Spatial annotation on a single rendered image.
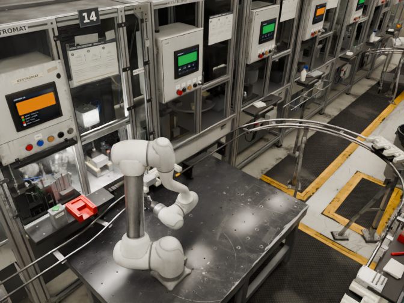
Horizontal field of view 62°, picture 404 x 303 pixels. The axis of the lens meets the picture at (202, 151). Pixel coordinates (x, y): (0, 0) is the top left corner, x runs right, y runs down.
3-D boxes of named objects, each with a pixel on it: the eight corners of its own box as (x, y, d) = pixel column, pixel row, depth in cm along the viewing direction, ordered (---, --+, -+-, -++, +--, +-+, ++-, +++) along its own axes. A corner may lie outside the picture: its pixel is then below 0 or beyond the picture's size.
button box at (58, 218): (56, 229, 198) (52, 214, 192) (50, 222, 203) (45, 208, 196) (68, 222, 203) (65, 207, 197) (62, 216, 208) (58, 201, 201)
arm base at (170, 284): (196, 268, 206) (196, 262, 202) (170, 292, 192) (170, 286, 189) (175, 252, 215) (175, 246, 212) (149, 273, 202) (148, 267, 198)
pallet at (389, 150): (364, 145, 306) (367, 136, 301) (376, 143, 310) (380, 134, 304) (392, 169, 277) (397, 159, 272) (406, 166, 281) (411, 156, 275)
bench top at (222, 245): (165, 367, 163) (164, 363, 161) (53, 248, 220) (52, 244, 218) (308, 208, 257) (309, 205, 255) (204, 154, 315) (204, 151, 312)
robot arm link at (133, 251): (149, 276, 189) (111, 274, 189) (154, 258, 204) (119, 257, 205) (148, 145, 165) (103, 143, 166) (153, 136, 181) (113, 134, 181)
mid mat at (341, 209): (375, 242, 314) (376, 241, 314) (320, 213, 344) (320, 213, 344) (406, 191, 377) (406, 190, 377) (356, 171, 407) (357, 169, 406)
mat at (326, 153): (305, 203, 357) (305, 202, 356) (258, 179, 389) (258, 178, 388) (433, 67, 725) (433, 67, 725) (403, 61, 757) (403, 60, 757)
